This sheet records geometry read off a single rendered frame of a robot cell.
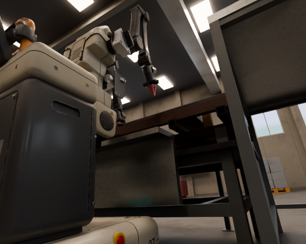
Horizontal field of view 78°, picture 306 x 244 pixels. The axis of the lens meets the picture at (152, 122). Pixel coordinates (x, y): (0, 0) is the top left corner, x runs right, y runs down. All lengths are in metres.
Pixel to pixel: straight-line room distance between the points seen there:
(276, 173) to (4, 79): 7.78
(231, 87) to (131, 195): 0.82
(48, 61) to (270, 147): 9.97
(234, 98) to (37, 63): 0.62
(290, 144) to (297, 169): 1.04
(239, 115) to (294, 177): 9.52
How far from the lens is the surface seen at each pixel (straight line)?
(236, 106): 0.71
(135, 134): 1.02
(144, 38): 1.44
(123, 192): 1.24
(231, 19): 0.90
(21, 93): 0.59
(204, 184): 10.45
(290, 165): 10.19
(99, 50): 1.13
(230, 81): 0.75
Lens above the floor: 0.37
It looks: 20 degrees up
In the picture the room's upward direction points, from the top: 5 degrees counter-clockwise
